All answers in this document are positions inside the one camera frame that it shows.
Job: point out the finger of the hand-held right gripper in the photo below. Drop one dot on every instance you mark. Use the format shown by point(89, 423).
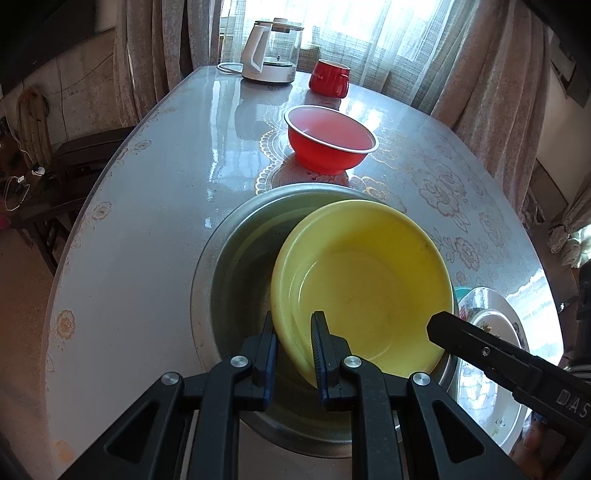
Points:
point(480, 350)

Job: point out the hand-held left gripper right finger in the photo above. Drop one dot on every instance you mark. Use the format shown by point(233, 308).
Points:
point(319, 364)

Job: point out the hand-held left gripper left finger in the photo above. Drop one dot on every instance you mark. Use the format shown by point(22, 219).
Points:
point(270, 364)

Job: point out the white floral plate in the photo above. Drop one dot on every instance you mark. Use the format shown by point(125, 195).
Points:
point(489, 406)

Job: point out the white dragon print plate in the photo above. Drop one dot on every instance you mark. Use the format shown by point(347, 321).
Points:
point(489, 295)

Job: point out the large stainless steel bowl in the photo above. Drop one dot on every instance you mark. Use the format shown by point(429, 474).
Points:
point(231, 277)

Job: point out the yellow plastic bowl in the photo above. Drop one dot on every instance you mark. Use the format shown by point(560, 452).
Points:
point(364, 277)

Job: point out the person's right hand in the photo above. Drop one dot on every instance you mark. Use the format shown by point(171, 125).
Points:
point(535, 436)

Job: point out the teal plate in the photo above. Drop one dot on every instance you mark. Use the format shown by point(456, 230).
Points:
point(459, 295)

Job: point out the curtain tieback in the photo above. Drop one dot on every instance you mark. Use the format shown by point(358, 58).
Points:
point(568, 230)

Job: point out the gold embroidered lace table mat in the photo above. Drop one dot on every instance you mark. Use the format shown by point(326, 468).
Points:
point(443, 194)

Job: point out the red plastic bowl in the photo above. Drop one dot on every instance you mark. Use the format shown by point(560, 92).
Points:
point(330, 138)

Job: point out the beige lace curtain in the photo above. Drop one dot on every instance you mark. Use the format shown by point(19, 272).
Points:
point(489, 74)
point(157, 55)

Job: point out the dark wooden chair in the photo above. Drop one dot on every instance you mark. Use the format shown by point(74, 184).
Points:
point(69, 170)

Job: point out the red enamel mug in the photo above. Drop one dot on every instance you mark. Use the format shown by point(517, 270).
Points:
point(328, 78)

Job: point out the white glass electric kettle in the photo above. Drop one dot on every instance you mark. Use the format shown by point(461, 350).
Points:
point(272, 50)

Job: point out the sheer white curtain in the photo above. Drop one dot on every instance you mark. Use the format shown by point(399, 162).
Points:
point(360, 32)

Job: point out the black flat television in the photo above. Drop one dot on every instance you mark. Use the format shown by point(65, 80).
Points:
point(55, 37)

